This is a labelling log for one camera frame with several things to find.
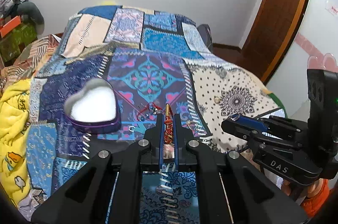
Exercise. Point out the brown wooden door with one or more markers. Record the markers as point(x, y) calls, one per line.
point(271, 35)

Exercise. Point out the purple heart-shaped tin box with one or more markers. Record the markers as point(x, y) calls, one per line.
point(94, 108)

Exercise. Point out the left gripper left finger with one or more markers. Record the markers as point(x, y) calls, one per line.
point(107, 189)

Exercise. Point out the yellow duck blanket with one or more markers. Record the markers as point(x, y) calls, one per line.
point(14, 132)

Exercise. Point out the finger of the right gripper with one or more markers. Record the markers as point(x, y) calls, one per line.
point(248, 122)

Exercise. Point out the green patterned storage box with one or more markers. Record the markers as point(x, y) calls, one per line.
point(13, 44)

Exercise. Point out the orange box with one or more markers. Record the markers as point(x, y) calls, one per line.
point(10, 25)

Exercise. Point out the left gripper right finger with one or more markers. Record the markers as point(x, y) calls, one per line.
point(229, 188)

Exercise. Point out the white wardrobe with hearts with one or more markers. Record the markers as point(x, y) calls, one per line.
point(315, 45)

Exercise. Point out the dark blue bag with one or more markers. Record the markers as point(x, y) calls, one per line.
point(205, 32)

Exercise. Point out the striped patchwork quilt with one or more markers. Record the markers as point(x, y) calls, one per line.
point(30, 61)

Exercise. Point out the blue patchwork bedspread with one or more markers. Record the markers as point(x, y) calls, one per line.
point(153, 59)

